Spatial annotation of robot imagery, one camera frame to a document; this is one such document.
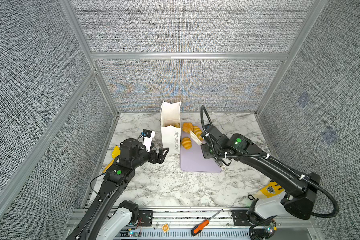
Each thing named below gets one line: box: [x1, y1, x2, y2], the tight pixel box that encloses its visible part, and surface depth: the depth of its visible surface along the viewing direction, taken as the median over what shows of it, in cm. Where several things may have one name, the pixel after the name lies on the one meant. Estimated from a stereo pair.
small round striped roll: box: [181, 137, 192, 150], surface depth 99 cm
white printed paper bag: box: [160, 99, 182, 153], surface depth 89 cm
